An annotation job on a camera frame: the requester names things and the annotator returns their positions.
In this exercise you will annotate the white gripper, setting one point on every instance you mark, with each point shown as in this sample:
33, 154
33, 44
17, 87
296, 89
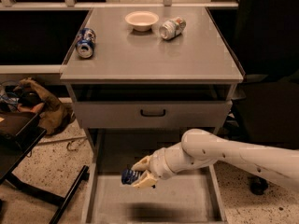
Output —
158, 165

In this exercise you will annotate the blue rxbar wrapper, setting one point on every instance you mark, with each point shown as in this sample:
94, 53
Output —
128, 176

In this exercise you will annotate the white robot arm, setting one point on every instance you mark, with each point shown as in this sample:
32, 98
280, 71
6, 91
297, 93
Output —
198, 149

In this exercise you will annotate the open grey middle drawer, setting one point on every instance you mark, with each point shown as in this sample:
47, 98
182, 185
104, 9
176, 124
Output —
192, 197

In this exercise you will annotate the grey top drawer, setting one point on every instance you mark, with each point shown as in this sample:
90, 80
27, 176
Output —
126, 115

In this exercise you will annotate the grey drawer cabinet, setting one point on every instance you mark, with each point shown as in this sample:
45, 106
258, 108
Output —
130, 66

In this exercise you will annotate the metal hook on floor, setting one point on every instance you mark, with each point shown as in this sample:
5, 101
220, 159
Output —
75, 145

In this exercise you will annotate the brown cloth bag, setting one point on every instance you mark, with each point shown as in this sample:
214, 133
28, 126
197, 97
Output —
53, 115

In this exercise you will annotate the black side table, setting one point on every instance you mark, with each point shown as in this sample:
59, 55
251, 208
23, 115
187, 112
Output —
19, 134

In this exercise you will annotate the blue pepsi can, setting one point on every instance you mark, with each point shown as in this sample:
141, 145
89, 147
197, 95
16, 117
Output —
85, 43

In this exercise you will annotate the silver crushed soda can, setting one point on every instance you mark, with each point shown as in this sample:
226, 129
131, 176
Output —
172, 28

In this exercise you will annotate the white paper bowl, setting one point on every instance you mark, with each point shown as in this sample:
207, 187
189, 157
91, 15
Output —
141, 21

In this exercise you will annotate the black office chair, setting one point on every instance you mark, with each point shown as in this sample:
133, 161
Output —
264, 37

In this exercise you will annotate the black drawer handle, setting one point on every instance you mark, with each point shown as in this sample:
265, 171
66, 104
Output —
152, 114

